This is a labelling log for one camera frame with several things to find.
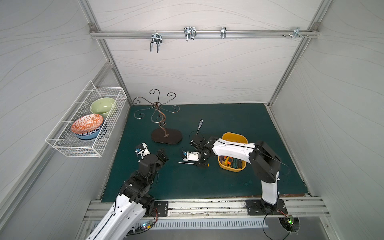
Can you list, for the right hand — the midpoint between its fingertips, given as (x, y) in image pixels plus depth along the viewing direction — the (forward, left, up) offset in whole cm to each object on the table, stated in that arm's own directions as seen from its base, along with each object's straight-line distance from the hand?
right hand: (197, 160), depth 88 cm
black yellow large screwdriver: (-6, -2, +10) cm, 12 cm away
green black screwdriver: (-1, -23, 0) cm, 23 cm away
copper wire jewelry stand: (+17, +24, 0) cm, 29 cm away
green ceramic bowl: (+12, +48, +33) cm, 59 cm away
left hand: (-2, +19, +14) cm, 24 cm away
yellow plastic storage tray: (+16, -25, +2) cm, 30 cm away
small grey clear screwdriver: (+28, -1, -2) cm, 28 cm away
